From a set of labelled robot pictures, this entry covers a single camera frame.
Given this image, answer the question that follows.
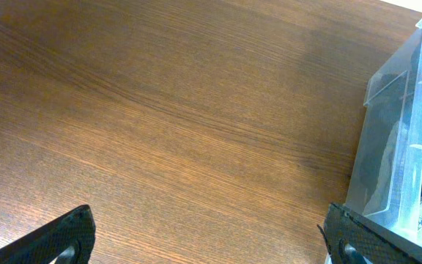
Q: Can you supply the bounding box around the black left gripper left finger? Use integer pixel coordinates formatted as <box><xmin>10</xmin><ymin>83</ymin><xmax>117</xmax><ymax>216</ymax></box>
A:
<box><xmin>0</xmin><ymin>205</ymin><xmax>96</xmax><ymax>264</ymax></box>

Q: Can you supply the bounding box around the clear plastic storage bin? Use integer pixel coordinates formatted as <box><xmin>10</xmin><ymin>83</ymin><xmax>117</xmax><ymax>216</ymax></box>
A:
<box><xmin>346</xmin><ymin>19</ymin><xmax>422</xmax><ymax>247</ymax></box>

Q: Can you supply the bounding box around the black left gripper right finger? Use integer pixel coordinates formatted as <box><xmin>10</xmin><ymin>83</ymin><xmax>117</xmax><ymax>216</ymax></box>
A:
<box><xmin>319</xmin><ymin>203</ymin><xmax>422</xmax><ymax>264</ymax></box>

